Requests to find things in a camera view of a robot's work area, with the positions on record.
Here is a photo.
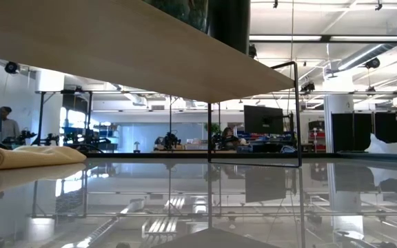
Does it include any tall black cup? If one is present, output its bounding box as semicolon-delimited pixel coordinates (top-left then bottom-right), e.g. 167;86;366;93
207;0;252;55

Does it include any wooden shelf with black legs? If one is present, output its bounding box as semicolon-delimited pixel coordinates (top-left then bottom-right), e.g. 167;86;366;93
0;0;303;169

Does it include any person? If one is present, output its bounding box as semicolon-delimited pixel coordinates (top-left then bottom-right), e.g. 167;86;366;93
0;105;21;143
220;126;241;152

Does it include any black computer monitor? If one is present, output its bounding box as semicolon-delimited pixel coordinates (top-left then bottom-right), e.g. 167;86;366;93
243;104;285;136

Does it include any white pillar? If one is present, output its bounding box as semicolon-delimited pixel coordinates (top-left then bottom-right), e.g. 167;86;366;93
323;94;355;154

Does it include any folded yellow cloth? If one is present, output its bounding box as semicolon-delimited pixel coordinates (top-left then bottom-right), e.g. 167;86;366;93
0;144;88;172

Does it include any black curtain partition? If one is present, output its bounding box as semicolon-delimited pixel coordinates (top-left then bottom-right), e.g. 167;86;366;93
331;111;397;154

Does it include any white crumpled cloth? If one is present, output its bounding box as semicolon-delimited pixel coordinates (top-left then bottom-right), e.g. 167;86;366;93
365;133;397;155

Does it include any black metal table frame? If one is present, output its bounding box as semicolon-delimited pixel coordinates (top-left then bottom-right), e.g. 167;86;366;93
84;152;397;161

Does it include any black metal workstation frame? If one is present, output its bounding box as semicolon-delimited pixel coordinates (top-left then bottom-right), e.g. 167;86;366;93
34;89;94;146

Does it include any black ceiling camera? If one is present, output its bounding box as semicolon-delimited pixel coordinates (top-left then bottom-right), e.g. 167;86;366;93
4;61;20;75
364;56;381;70

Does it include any silver ventilation duct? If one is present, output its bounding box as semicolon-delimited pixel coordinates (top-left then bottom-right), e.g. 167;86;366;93
336;20;397;72

